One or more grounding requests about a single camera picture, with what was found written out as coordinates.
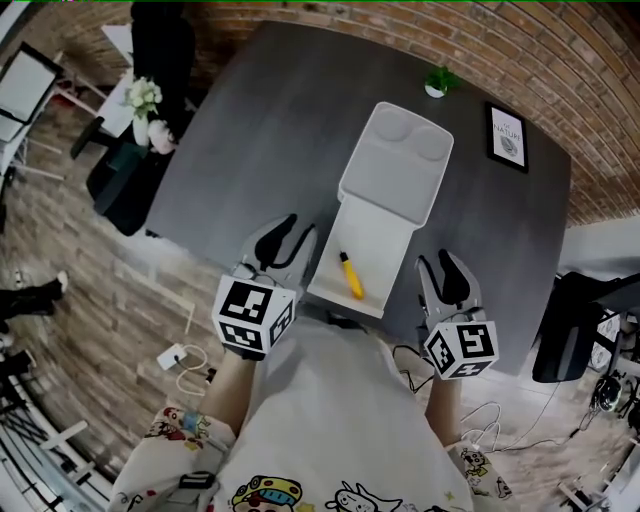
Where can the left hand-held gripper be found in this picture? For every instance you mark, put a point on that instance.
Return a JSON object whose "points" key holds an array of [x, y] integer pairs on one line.
{"points": [[250, 310]]}

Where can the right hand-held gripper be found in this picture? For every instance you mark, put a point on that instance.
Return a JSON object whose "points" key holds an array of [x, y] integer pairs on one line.
{"points": [[465, 345]]}

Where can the yellow tool with black tip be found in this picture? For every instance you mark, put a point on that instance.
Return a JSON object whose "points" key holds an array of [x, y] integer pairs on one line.
{"points": [[352, 280]]}

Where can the white plastic tray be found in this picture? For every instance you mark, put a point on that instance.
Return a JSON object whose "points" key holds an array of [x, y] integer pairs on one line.
{"points": [[395, 165]]}

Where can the person's right forearm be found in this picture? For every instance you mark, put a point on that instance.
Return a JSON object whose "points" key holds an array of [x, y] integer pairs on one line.
{"points": [[442, 410]]}

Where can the person's left forearm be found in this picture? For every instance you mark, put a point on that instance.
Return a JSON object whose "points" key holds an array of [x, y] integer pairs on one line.
{"points": [[227, 395]]}

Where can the black mesh office chair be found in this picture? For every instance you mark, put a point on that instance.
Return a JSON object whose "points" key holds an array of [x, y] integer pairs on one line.
{"points": [[570, 330]]}

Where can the white power strip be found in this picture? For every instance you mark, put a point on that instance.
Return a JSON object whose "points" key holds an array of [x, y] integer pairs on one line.
{"points": [[172, 356]]}

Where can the black framed picture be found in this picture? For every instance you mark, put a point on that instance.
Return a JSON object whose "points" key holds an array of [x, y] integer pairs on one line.
{"points": [[507, 137]]}

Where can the white cartoon print shirt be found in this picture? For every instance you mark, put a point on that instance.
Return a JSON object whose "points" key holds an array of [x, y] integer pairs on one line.
{"points": [[340, 410]]}

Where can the pale pink flower bunch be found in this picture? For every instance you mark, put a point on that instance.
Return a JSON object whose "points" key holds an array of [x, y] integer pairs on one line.
{"points": [[160, 135]]}

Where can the dark green cabinet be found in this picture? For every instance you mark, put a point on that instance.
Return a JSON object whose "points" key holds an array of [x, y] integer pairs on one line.
{"points": [[125, 185]]}

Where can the black and white helmet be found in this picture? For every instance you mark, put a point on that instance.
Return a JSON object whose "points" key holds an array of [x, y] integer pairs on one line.
{"points": [[607, 393]]}

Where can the small potted green plant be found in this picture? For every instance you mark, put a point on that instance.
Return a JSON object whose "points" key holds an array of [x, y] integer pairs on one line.
{"points": [[440, 82]]}

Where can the white flower bouquet in vase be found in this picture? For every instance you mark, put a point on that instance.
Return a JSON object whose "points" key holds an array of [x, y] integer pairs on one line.
{"points": [[142, 97]]}

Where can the white side table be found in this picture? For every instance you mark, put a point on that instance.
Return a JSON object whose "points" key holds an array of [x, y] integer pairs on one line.
{"points": [[116, 107]]}

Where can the black high-back chair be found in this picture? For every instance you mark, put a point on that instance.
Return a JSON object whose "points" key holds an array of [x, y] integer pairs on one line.
{"points": [[162, 60]]}

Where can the white metal railing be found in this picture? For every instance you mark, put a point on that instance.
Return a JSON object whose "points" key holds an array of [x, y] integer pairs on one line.
{"points": [[65, 440]]}

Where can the black framed white board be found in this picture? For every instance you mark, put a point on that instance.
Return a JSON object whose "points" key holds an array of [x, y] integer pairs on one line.
{"points": [[25, 85]]}

